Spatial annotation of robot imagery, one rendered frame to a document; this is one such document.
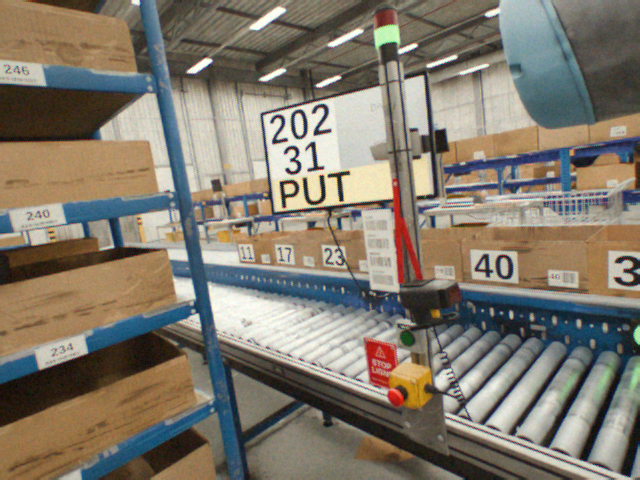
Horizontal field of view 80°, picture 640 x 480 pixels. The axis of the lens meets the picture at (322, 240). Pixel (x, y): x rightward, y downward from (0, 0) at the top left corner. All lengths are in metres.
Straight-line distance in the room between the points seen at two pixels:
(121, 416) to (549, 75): 0.76
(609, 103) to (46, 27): 0.73
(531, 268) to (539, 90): 1.07
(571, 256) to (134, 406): 1.21
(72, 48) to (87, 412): 0.58
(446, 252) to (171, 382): 1.08
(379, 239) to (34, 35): 0.72
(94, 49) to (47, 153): 0.19
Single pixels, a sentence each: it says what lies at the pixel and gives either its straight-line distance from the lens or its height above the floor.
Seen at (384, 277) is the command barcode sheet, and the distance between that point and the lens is 0.93.
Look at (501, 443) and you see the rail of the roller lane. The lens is 0.97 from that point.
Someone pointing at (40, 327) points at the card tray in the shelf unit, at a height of 1.16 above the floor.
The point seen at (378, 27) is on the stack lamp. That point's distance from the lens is 0.92.
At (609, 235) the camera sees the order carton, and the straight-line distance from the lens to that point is 1.65.
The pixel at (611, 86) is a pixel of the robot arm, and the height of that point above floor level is 1.36.
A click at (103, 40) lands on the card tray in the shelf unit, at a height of 1.60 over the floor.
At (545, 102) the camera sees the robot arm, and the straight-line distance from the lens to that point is 0.40.
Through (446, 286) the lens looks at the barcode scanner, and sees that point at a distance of 0.80.
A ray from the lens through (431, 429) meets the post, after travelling 1.04.
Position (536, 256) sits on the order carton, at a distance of 1.41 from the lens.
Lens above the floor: 1.32
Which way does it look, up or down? 8 degrees down
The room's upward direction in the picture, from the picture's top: 8 degrees counter-clockwise
